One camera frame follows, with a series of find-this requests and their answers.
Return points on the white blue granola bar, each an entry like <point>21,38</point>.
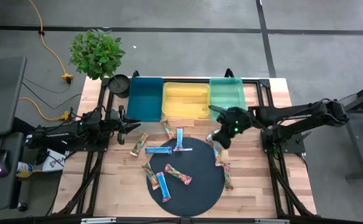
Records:
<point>209,138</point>

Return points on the blue plastic bin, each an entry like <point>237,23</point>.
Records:
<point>144,99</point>

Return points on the green leafy plant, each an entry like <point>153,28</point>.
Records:
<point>96,54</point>

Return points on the white printed box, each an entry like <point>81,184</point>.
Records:
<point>55,161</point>

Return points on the yellow translucent plastic bin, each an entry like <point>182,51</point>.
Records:
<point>184,99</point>

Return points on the blue granola bar red ends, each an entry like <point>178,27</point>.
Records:
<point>179,138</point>
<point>163,186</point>
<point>227,177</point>
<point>158,150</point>

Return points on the brown snack bar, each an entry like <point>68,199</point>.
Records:
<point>139,144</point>

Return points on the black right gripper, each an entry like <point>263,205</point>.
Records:
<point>232,121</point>

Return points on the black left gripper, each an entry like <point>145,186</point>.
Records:
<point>116,123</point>

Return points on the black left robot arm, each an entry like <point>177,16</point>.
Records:
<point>57,134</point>

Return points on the tan brown granola bar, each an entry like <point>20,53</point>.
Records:
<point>218,154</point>

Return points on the red green Chewy bar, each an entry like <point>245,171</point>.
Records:
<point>177,174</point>

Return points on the black caster wheel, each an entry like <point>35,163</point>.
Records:
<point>22,207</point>

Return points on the green translucent plastic bin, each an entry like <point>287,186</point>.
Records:
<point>226,91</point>

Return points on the round dark woven placemat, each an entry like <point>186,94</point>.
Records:
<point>194,193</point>

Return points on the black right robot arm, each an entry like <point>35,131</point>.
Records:
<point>293,113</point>

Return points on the black computer mouse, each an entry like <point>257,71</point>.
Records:
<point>1,163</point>

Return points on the green brown granola bar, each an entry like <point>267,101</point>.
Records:
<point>168,129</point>

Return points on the green granola bar orange end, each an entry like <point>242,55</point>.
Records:
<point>150,175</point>

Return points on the grey desk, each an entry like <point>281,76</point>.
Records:
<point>1,93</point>

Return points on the yellow white bottle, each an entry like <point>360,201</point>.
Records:
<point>24,169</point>

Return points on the silver metal bracket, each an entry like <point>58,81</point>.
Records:
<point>98,220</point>
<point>272,221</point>

